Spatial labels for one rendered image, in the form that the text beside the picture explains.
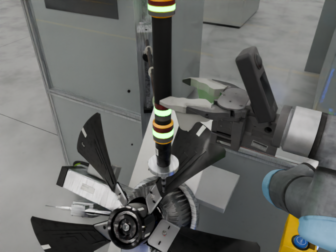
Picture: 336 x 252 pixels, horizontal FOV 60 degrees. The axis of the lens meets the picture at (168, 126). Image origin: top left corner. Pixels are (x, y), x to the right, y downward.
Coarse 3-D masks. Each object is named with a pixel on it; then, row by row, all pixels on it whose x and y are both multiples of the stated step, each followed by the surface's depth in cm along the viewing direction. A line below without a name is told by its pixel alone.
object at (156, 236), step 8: (160, 224) 85; (168, 224) 85; (152, 232) 83; (160, 232) 83; (168, 232) 83; (176, 232) 84; (152, 240) 81; (160, 240) 81; (168, 240) 81; (160, 248) 79
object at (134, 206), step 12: (132, 204) 83; (144, 204) 87; (120, 216) 81; (132, 216) 81; (144, 216) 80; (156, 216) 89; (108, 228) 82; (120, 228) 82; (132, 228) 81; (144, 228) 79; (120, 240) 81; (132, 240) 80; (144, 240) 81
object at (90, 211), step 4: (64, 208) 104; (68, 208) 104; (88, 208) 101; (92, 208) 101; (88, 212) 100; (92, 212) 100; (96, 212) 99; (100, 212) 99; (104, 212) 98; (108, 212) 98
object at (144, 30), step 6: (144, 24) 113; (150, 24) 113; (138, 30) 107; (144, 30) 107; (150, 30) 107; (138, 36) 107; (144, 36) 107; (150, 36) 107; (138, 42) 108; (144, 42) 108; (150, 42) 109; (138, 48) 109; (144, 48) 110
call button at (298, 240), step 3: (297, 237) 94; (300, 237) 94; (294, 240) 93; (297, 240) 93; (300, 240) 93; (303, 240) 93; (297, 243) 92; (300, 243) 92; (303, 243) 92; (306, 243) 92; (300, 246) 92; (303, 246) 91
